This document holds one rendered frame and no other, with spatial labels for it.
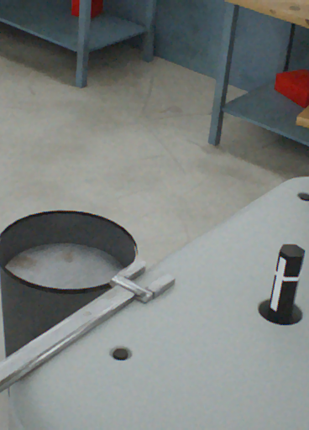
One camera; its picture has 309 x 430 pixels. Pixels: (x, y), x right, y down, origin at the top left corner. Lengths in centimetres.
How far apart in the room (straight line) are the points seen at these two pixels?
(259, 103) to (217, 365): 459
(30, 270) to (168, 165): 193
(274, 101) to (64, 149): 123
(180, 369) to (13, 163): 423
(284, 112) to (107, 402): 459
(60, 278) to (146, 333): 244
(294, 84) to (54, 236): 237
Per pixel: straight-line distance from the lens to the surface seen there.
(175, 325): 75
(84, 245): 334
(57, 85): 583
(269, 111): 521
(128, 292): 77
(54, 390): 68
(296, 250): 75
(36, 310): 300
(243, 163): 510
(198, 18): 609
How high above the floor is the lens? 235
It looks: 31 degrees down
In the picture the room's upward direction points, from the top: 6 degrees clockwise
